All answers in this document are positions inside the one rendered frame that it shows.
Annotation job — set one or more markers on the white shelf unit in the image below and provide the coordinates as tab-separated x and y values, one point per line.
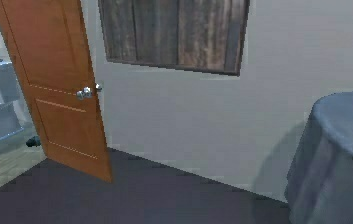
0	100

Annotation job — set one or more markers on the small dark object on floor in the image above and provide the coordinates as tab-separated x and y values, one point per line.
33	141

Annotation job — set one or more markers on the orange wooden room door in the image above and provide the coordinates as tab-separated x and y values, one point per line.
57	66

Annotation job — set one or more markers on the grey cloth covered round table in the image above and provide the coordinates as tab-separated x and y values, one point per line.
337	160

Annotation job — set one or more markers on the silver round door knob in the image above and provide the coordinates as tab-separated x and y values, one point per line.
98	87
84	93

